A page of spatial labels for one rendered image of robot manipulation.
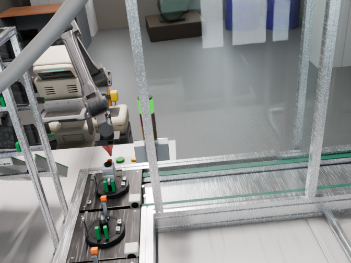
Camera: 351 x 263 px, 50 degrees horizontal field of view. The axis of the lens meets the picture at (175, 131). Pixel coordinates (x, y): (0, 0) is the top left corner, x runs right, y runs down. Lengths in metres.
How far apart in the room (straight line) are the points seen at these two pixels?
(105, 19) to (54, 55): 6.37
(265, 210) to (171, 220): 0.36
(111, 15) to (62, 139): 6.24
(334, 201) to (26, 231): 1.22
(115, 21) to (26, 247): 7.11
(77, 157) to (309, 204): 1.18
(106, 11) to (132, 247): 7.34
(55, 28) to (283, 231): 1.38
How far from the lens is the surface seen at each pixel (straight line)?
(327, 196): 1.54
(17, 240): 1.66
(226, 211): 1.47
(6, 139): 1.34
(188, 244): 1.45
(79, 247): 1.37
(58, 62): 2.04
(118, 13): 8.34
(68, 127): 2.29
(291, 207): 1.52
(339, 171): 1.76
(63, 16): 0.19
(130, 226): 1.39
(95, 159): 2.00
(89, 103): 1.49
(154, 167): 1.31
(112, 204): 1.50
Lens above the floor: 1.91
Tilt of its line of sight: 29 degrees down
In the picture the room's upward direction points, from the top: 5 degrees counter-clockwise
